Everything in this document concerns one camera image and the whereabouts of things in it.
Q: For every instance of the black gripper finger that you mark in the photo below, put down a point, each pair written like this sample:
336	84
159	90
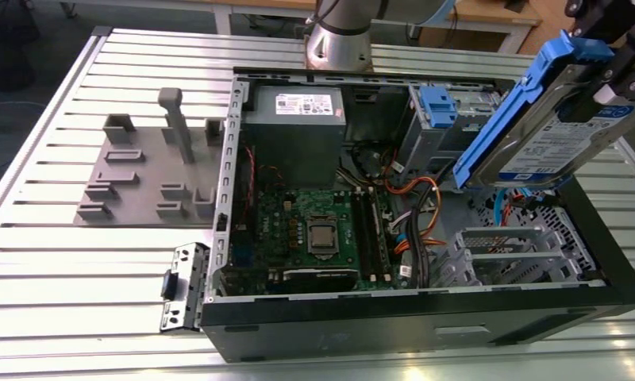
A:
583	113

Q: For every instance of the hard disk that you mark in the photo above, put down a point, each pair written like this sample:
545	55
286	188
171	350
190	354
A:
540	151

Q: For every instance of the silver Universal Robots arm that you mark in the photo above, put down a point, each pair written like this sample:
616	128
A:
340	51

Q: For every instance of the wooden cabinet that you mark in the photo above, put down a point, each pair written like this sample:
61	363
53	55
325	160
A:
557	20

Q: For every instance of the blue drive latch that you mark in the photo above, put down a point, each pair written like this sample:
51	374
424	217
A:
437	107

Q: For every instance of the grey metal drive cage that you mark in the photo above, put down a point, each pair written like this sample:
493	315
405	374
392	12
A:
429	143

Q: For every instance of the grey power supply unit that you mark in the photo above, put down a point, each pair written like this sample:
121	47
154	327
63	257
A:
297	151

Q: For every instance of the CPU socket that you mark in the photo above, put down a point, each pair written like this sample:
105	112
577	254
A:
324	218

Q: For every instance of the silver CPU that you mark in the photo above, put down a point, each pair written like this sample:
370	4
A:
324	237

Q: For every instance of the green motherboard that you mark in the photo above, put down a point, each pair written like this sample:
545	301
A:
286	206

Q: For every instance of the black graphics card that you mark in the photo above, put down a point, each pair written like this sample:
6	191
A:
318	278

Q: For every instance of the black open PC case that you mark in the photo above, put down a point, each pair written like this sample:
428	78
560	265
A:
350	329

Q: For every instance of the grey parts rack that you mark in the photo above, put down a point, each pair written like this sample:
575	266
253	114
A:
138	198

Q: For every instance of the black blue latch knob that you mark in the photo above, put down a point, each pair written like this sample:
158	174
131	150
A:
170	283

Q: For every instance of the black office chair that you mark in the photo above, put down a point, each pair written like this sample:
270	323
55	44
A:
6	59

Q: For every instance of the wooden desk with white frame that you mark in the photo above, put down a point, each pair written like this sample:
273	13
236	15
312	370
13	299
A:
499	18

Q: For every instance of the grey metal slot bracket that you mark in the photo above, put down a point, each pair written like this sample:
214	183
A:
187	254

